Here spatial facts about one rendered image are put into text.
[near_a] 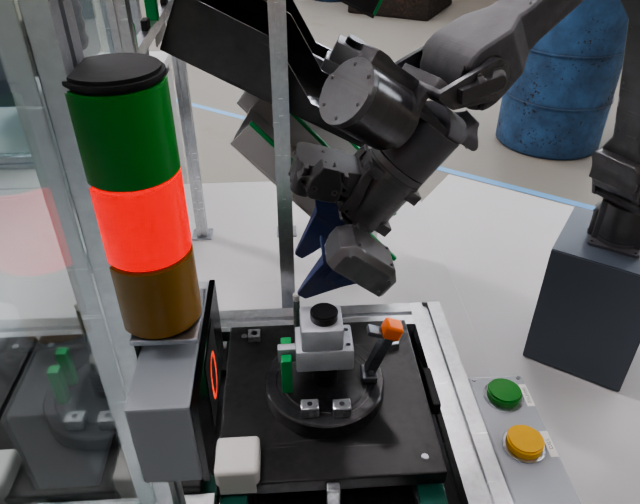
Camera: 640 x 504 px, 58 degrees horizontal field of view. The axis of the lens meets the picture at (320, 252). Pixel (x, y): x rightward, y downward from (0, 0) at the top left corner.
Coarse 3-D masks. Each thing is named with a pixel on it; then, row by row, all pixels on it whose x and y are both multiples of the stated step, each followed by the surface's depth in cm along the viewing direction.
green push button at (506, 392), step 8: (488, 384) 70; (496, 384) 70; (504, 384) 70; (512, 384) 70; (488, 392) 69; (496, 392) 69; (504, 392) 69; (512, 392) 69; (520, 392) 69; (496, 400) 68; (504, 400) 68; (512, 400) 68; (520, 400) 69
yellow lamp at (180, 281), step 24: (192, 264) 34; (120, 288) 33; (144, 288) 32; (168, 288) 33; (192, 288) 35; (144, 312) 33; (168, 312) 34; (192, 312) 35; (144, 336) 35; (168, 336) 35
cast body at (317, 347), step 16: (320, 304) 63; (304, 320) 62; (320, 320) 61; (336, 320) 62; (304, 336) 61; (320, 336) 61; (336, 336) 62; (288, 352) 65; (304, 352) 63; (320, 352) 63; (336, 352) 63; (352, 352) 63; (304, 368) 64; (320, 368) 64; (336, 368) 64; (352, 368) 65
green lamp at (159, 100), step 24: (72, 96) 27; (96, 96) 26; (120, 96) 26; (144, 96) 27; (168, 96) 29; (72, 120) 28; (96, 120) 27; (120, 120) 27; (144, 120) 27; (168, 120) 29; (96, 144) 28; (120, 144) 28; (144, 144) 28; (168, 144) 29; (96, 168) 28; (120, 168) 28; (144, 168) 29; (168, 168) 30
